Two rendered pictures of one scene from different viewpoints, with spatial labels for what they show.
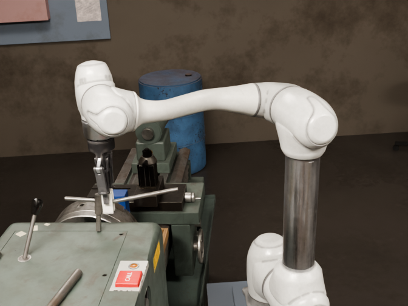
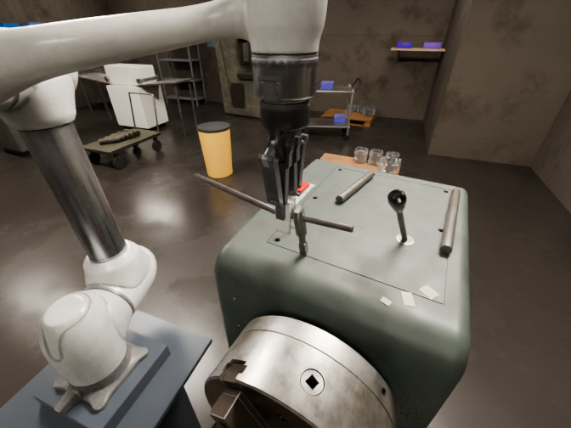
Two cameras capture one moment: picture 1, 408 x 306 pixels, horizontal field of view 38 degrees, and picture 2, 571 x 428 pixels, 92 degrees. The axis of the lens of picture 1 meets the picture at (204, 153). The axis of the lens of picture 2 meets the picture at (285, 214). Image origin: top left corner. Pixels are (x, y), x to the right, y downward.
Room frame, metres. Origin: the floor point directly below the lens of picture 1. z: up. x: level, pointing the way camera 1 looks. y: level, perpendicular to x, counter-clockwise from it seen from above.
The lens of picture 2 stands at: (1.94, 0.45, 1.64)
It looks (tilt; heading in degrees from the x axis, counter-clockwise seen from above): 34 degrees down; 202
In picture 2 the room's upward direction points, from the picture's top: straight up
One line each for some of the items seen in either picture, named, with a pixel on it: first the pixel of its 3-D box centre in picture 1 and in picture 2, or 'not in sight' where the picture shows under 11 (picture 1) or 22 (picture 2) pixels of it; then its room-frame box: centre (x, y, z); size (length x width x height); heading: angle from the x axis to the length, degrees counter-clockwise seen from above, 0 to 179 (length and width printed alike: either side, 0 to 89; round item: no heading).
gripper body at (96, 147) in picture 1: (102, 151); (285, 129); (1.55, 0.29, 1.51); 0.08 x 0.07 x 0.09; 174
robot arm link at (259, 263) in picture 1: (271, 265); (84, 331); (1.74, -0.21, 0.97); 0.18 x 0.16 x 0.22; 19
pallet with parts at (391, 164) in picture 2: not in sight; (355, 166); (-1.50, 0.02, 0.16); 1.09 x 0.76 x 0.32; 91
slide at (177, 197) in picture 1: (136, 197); not in sight; (2.36, 0.31, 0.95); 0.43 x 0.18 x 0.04; 84
